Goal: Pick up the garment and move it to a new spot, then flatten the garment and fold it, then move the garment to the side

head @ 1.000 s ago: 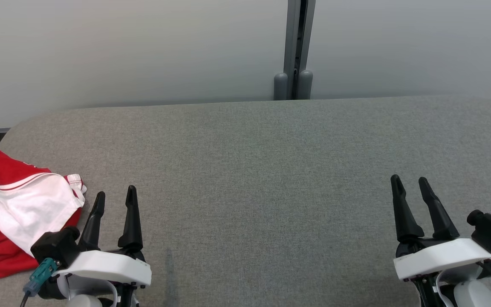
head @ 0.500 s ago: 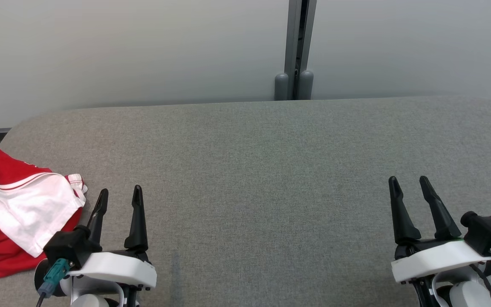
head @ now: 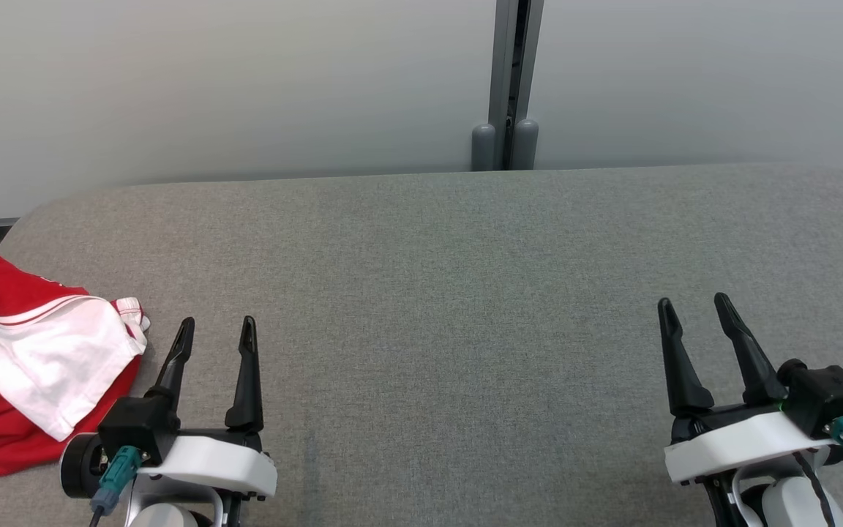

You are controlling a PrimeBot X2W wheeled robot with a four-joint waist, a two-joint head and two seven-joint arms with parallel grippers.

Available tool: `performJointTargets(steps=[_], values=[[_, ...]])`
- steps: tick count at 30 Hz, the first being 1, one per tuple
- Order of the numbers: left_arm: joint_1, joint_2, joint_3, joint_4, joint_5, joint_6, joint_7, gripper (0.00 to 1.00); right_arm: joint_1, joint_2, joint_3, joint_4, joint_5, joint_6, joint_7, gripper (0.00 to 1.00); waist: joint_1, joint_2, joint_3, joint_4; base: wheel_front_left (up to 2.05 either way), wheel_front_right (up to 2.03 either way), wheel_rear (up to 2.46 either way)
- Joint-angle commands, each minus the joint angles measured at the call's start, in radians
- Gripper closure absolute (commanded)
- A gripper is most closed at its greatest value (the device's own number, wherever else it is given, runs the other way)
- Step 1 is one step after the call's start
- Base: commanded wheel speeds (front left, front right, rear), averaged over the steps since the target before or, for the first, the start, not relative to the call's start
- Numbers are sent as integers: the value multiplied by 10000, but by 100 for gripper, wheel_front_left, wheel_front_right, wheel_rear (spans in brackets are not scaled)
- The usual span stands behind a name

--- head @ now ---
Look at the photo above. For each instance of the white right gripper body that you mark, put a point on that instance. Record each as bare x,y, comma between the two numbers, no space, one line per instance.
743,443

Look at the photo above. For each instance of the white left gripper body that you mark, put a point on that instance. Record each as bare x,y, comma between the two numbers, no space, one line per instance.
209,461

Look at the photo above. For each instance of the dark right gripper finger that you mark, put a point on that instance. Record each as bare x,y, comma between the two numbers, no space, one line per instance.
751,366
681,373

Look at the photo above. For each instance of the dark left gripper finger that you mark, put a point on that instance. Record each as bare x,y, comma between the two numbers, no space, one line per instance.
247,380
181,351

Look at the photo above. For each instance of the red jersey with white sleeves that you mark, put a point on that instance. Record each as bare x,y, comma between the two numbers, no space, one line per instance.
48,359

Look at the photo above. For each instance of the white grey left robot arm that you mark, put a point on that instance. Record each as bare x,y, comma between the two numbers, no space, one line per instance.
165,518

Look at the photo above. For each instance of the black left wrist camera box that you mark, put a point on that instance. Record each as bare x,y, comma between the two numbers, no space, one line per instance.
140,428

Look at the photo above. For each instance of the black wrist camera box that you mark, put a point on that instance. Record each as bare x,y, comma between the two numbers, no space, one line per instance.
140,428
827,399

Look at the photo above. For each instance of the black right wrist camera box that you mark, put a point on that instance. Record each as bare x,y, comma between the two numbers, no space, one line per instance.
827,399

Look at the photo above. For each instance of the grey cylindrical post foot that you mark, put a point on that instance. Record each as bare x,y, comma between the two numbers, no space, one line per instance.
526,143
483,146

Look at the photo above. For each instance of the grey partition post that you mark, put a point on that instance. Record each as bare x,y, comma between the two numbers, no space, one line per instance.
513,66

